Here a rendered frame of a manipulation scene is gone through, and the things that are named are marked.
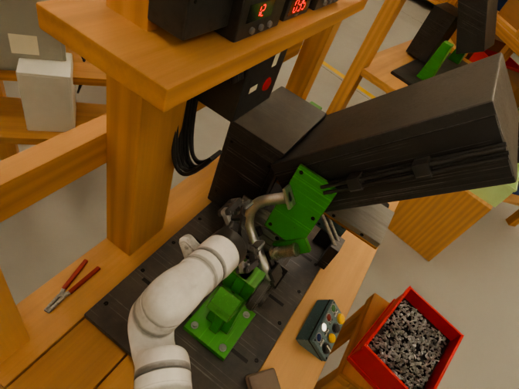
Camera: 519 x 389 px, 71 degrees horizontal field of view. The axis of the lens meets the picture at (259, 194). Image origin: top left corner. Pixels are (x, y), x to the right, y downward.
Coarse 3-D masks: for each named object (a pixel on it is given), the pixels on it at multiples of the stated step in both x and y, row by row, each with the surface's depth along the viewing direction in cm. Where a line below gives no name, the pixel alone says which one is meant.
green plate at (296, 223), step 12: (300, 168) 89; (300, 180) 90; (312, 180) 89; (324, 180) 88; (300, 192) 91; (312, 192) 90; (300, 204) 92; (312, 204) 91; (324, 204) 90; (276, 216) 97; (288, 216) 95; (300, 216) 94; (312, 216) 92; (276, 228) 98; (288, 228) 96; (300, 228) 95; (312, 228) 94
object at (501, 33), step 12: (504, 0) 353; (516, 0) 331; (504, 12) 341; (516, 12) 328; (504, 24) 329; (516, 24) 325; (504, 36) 320; (516, 36) 312; (492, 48) 370; (504, 48) 322; (516, 48) 305; (504, 60) 326; (516, 72) 337; (516, 84) 312; (516, 96) 313; (516, 192) 314; (516, 204) 309; (516, 216) 323
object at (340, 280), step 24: (360, 240) 131; (336, 264) 120; (360, 264) 123; (312, 288) 111; (336, 288) 114; (288, 336) 99; (288, 360) 94; (312, 360) 96; (288, 384) 90; (312, 384) 92
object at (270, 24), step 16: (240, 0) 57; (256, 0) 60; (272, 0) 64; (320, 0) 85; (336, 0) 95; (240, 16) 59; (256, 16) 63; (272, 16) 68; (224, 32) 62; (240, 32) 62; (256, 32) 67
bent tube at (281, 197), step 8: (288, 184) 91; (280, 192) 91; (288, 192) 90; (256, 200) 94; (264, 200) 93; (272, 200) 92; (280, 200) 90; (288, 200) 89; (248, 208) 96; (256, 208) 95; (288, 208) 90; (248, 216) 96; (248, 224) 97; (248, 232) 98; (256, 240) 99; (264, 256) 100; (264, 264) 100
